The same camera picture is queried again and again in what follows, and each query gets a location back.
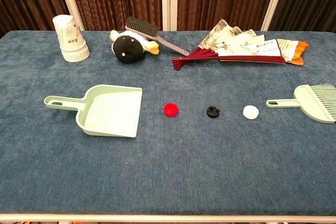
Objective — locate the orange and white snack packet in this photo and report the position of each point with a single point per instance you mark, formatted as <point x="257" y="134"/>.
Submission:
<point x="300" y="49"/>

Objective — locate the painted folding fan, red ribs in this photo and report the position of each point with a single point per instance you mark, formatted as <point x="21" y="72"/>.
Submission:
<point x="202" y="56"/>

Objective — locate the white bottle cap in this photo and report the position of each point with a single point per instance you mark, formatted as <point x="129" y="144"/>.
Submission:
<point x="250" y="112"/>

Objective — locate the blue table cloth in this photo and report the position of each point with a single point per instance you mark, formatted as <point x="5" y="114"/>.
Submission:
<point x="168" y="169"/>

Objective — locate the red bottle cap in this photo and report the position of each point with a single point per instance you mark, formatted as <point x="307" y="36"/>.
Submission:
<point x="171" y="109"/>

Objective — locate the mint green plastic dustpan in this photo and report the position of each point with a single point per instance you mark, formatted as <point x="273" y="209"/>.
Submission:
<point x="113" y="111"/>

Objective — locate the white upright frame post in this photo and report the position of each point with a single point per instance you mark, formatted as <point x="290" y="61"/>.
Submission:
<point x="169" y="1"/>

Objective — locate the white table frame rail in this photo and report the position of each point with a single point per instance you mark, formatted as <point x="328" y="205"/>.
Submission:
<point x="168" y="218"/>

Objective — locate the black and white plush duck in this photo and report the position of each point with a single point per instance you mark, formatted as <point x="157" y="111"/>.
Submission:
<point x="128" y="48"/>

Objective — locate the white slanted frame post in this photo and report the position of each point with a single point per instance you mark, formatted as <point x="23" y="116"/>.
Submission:
<point x="69" y="1"/>
<point x="274" y="1"/>

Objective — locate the mint green hand broom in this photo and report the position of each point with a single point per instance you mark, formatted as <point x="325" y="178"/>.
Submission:
<point x="307" y="103"/>

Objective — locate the grey brush with black bristles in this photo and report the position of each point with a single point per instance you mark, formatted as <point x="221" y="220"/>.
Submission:
<point x="141" y="27"/>

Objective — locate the black bottle cap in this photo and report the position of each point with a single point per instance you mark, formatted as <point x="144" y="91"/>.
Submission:
<point x="213" y="112"/>

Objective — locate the stack of white paper cups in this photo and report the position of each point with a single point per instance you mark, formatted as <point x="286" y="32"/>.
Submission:
<point x="71" y="43"/>

